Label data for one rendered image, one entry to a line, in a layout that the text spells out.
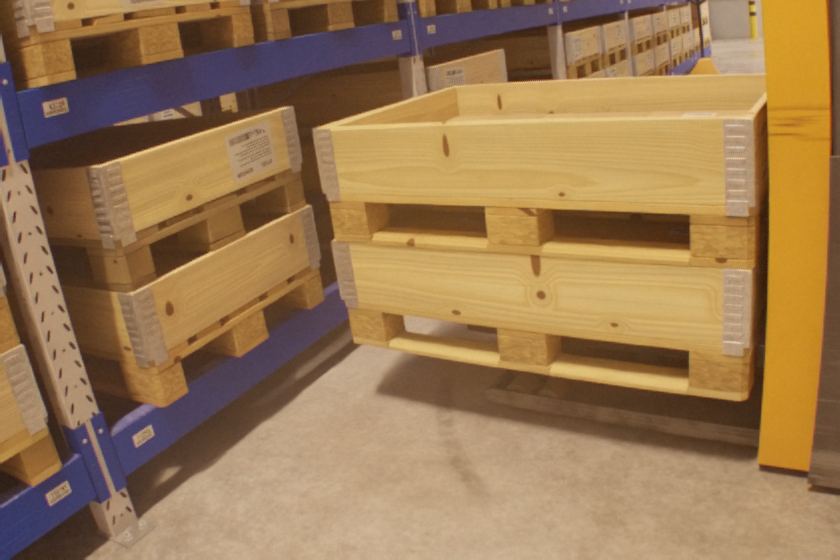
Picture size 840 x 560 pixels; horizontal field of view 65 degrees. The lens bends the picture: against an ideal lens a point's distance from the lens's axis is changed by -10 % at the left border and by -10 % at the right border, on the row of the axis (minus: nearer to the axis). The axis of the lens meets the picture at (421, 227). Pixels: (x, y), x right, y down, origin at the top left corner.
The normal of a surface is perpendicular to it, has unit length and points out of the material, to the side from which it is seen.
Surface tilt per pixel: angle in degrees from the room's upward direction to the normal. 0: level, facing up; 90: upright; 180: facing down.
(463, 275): 90
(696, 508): 0
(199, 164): 90
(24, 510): 90
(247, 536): 0
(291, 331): 90
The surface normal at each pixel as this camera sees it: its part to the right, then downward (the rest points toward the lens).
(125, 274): 0.29, 0.23
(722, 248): -0.54, 0.30
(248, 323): 0.88, 0.02
